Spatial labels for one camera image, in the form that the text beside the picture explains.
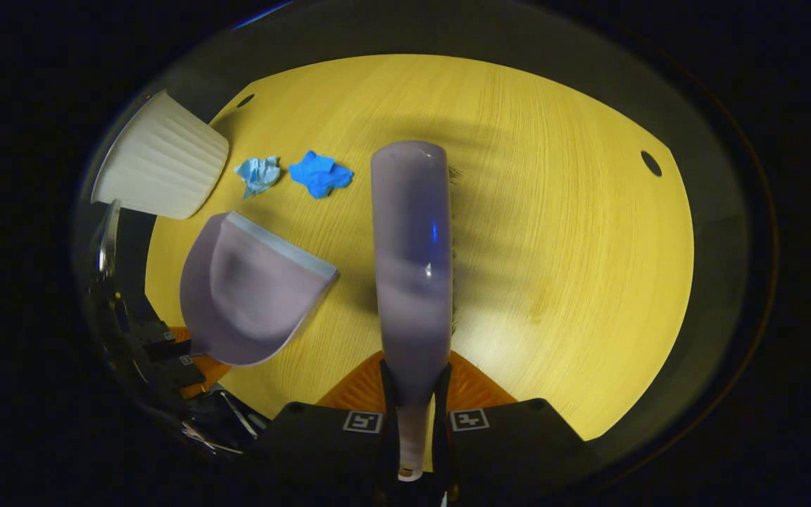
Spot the white ribbed garbage bin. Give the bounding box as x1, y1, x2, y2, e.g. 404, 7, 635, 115
91, 89, 230, 220

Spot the wooden desktop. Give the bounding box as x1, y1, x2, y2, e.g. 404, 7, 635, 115
144, 54, 695, 472

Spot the light blue paper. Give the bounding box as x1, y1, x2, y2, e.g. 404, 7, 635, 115
234, 156, 282, 200

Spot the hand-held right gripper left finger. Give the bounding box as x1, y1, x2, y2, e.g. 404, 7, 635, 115
254, 351, 402, 505

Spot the small lilac broom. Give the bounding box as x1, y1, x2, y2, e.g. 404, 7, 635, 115
370, 139, 464, 483

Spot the lilac dustpan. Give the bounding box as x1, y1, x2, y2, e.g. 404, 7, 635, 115
180, 211, 340, 368

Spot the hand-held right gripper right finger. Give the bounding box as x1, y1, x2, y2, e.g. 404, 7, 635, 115
432, 350, 594, 505

